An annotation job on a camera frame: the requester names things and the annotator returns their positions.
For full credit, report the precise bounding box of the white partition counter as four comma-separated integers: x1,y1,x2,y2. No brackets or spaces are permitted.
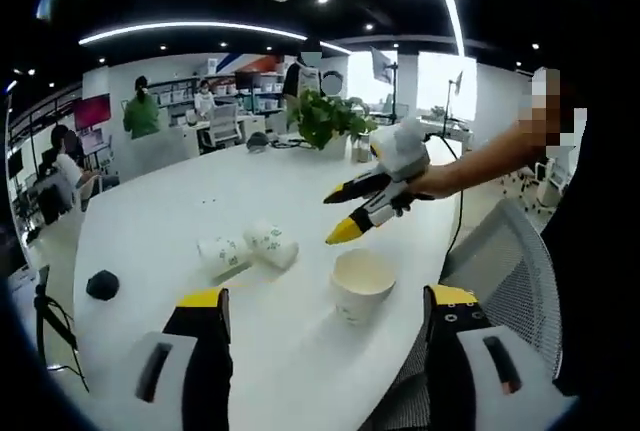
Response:
114,123,201,182

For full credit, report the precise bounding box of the white table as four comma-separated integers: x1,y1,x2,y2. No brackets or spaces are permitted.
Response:
72,138,474,431

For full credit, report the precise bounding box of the black crumpled cloth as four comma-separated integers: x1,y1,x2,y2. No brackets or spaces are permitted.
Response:
85,269,121,301

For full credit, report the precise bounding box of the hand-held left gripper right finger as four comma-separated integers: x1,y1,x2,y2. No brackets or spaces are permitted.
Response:
423,284,576,431

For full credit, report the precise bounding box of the grey mesh office chair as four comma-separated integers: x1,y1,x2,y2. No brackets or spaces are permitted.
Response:
359,198,564,431

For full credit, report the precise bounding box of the curved ceiling light strip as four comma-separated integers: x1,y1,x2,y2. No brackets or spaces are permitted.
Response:
78,20,351,56

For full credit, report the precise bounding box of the pink wall screen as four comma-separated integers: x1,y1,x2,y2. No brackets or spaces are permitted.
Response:
73,93,112,131

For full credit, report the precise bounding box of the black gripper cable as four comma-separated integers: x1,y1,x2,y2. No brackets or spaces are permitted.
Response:
427,133,464,255

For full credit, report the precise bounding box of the small desk screen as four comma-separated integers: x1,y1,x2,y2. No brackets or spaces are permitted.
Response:
82,131,109,155

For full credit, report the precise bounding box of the clear glass jar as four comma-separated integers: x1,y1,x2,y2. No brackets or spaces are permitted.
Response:
352,133,372,162

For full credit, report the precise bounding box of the green potted plant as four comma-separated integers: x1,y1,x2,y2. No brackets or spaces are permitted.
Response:
285,88,379,150

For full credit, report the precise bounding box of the storage shelving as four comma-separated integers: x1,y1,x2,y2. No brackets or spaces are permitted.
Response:
147,68,289,117

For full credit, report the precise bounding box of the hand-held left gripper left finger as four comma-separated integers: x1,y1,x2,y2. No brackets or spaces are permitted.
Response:
117,287,235,431

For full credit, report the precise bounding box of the monitor on black pole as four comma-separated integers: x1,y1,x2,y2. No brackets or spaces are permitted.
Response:
369,45,401,125

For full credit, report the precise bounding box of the white plant pot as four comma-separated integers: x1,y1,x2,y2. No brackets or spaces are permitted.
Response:
319,133,351,158

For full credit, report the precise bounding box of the white office chair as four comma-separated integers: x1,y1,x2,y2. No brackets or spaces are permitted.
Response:
209,103,241,145

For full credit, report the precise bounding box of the black desk monitor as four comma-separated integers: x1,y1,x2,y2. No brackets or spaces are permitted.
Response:
234,69,262,91

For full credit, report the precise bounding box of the white paper cup green print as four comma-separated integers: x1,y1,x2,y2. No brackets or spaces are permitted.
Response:
243,220,300,271
196,234,254,280
329,248,396,327

